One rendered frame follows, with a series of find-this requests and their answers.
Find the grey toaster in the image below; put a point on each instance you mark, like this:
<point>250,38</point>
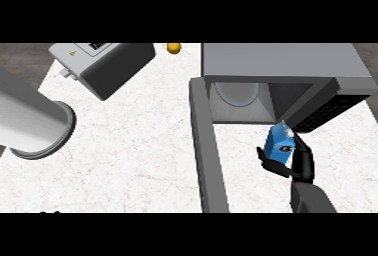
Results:
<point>105,65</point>

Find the blue milk carton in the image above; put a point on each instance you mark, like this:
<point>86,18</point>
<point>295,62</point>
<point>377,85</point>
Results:
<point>278,145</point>

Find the grey microwave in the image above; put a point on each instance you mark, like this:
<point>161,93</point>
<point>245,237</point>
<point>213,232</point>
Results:
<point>295,83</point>

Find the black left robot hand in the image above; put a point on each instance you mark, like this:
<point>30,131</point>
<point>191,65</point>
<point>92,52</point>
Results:
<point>49,211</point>

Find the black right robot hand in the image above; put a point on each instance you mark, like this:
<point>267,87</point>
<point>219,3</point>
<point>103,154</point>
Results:
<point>301,163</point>

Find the yellow fruit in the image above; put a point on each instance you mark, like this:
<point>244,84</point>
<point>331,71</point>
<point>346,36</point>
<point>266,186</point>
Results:
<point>173,48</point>

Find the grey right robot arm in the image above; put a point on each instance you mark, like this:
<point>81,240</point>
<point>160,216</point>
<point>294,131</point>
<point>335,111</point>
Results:
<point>310,198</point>

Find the white paper towel roll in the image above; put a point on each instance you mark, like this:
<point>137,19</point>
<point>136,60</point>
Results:
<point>30,120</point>

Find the grey microwave door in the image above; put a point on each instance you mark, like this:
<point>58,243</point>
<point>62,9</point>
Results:
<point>207,146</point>

